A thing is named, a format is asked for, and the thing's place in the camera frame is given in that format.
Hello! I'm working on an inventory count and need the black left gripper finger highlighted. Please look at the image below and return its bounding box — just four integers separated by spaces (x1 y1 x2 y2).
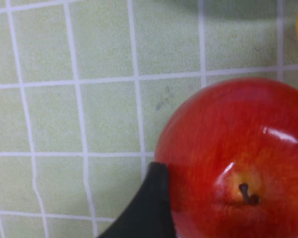
96 161 178 238

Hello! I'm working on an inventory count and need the shiny red apple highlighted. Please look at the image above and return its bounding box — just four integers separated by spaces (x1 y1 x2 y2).
153 77 298 238

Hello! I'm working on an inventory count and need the green white checked tablecloth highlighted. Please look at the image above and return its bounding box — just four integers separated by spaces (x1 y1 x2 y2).
0 0 298 238

